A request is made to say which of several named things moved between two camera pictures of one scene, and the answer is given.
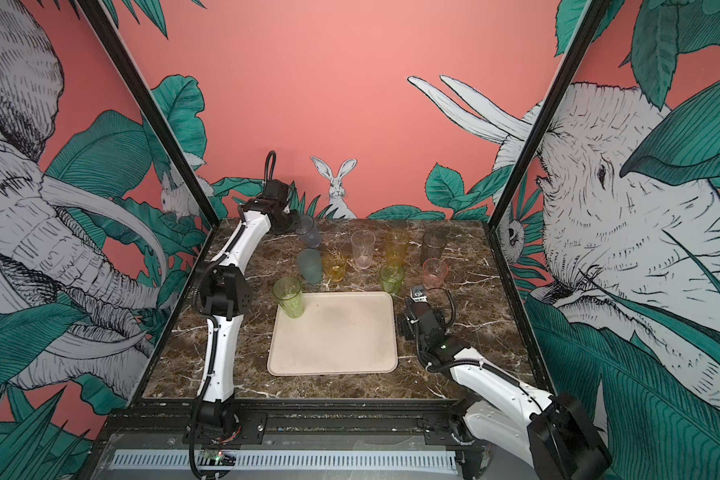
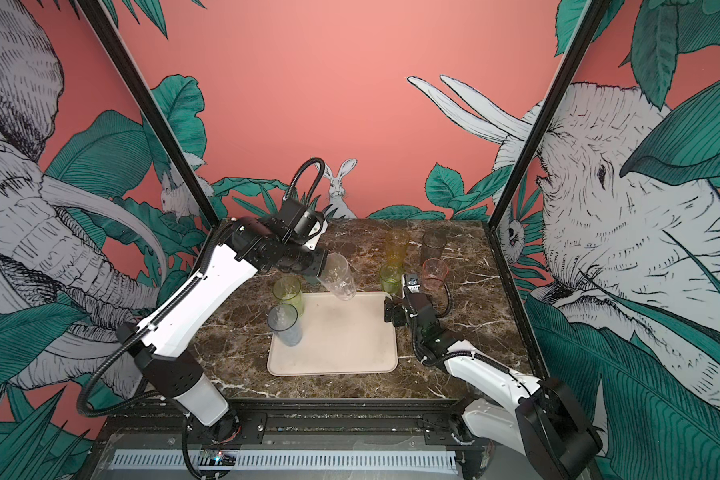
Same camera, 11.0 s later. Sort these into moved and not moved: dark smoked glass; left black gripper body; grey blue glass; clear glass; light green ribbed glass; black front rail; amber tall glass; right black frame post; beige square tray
Moved: grey blue glass; clear glass; left black gripper body
Not moved: dark smoked glass; beige square tray; right black frame post; black front rail; amber tall glass; light green ribbed glass
